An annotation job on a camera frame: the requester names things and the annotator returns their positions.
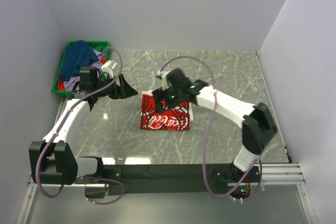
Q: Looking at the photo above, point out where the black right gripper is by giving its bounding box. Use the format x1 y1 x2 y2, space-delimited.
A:
152 84 184 114

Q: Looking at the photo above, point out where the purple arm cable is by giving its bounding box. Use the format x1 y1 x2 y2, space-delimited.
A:
159 55 263 202
35 47 124 205

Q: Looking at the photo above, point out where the green plastic crate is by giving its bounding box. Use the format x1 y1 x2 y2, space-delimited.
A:
52 40 110 97

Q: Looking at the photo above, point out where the orange t-shirt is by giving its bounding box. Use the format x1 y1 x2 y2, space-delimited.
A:
57 78 66 91

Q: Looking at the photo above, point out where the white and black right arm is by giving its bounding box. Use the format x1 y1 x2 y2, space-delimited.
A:
152 68 278 182

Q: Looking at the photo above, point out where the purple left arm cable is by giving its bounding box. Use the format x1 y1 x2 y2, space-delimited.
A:
35 47 124 205

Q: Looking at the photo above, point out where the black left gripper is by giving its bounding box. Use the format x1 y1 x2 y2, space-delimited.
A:
93 73 138 99

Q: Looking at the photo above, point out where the green t-shirt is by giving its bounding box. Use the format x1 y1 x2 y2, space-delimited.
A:
92 45 109 54

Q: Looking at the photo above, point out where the navy blue t-shirt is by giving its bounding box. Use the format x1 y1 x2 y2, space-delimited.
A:
59 40 98 82

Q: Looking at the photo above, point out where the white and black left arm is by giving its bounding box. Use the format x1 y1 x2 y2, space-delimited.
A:
29 66 138 185

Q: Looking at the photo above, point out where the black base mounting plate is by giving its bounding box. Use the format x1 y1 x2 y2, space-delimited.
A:
102 164 244 194

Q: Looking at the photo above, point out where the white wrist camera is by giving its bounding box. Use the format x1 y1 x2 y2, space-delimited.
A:
101 60 117 79
156 69 169 90

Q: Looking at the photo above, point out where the aluminium frame rail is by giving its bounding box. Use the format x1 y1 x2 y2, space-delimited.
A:
17 97 318 223

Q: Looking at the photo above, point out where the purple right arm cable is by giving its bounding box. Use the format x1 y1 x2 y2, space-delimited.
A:
159 55 263 202

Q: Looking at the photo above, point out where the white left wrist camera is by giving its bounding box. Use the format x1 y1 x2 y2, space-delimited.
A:
101 60 117 79

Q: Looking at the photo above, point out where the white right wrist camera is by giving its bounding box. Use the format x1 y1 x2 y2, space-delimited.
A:
156 69 169 90

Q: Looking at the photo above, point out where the white t-shirt with red print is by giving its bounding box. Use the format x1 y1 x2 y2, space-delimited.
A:
140 90 194 131

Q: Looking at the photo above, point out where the lavender t-shirt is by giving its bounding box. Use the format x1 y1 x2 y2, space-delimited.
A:
64 49 106 90

